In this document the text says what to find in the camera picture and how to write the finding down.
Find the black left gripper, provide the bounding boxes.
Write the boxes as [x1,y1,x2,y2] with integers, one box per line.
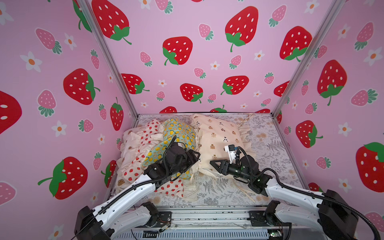
[168,149,200,177]

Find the yellow lemon print pillow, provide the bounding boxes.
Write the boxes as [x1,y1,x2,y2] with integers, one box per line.
[140,117,197,181]

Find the beige animal print pillow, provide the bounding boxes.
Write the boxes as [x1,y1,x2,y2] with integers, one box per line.
[190,114,256,179]

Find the red strawberry print pillow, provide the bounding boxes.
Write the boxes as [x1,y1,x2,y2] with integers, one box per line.
[115,119,196,194]

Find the cream bear print pillow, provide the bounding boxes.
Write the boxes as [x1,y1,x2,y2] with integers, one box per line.
[115,126,146,194]

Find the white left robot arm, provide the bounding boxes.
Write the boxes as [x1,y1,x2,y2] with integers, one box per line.
[74,144,200,240]

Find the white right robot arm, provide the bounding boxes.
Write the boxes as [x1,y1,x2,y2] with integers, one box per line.
[210,157,358,240]

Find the floral pattern table mat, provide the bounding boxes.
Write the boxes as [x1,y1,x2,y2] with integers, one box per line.
[107,113,313,208]

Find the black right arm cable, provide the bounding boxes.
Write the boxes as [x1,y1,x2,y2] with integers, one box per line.
[233,146,381,240]

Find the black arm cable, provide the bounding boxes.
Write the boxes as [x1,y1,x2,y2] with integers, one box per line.
[70,135,193,240]
[233,146,381,240]

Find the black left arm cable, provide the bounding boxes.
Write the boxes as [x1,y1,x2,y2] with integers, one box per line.
[70,135,193,240]

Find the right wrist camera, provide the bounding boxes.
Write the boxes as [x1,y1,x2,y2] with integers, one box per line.
[224,145,239,164]

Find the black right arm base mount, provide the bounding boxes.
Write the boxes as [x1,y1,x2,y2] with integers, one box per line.
[247,201,290,227]

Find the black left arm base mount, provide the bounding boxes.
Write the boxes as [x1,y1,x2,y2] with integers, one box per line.
[143,202,172,230]

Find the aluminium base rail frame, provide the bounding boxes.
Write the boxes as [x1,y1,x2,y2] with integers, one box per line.
[113,207,328,240]

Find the aluminium frame corner post left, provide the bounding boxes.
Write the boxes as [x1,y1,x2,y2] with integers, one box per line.
[78,0,139,120]

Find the aluminium frame corner post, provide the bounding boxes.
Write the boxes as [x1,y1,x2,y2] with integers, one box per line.
[78,0,139,120]
[271,0,345,120]

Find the aluminium frame corner post right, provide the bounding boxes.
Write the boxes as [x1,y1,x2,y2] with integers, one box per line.
[271,0,345,120]

